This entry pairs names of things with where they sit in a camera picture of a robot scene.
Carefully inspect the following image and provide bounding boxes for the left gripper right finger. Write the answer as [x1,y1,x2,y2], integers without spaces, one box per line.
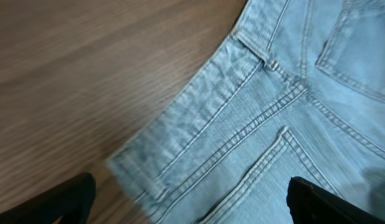
[286,177,385,224]

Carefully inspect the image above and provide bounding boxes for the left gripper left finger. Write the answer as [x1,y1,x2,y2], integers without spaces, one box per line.
[0,172,96,224]

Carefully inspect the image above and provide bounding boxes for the light blue denim shorts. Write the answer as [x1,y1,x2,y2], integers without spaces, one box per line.
[108,0,385,223]

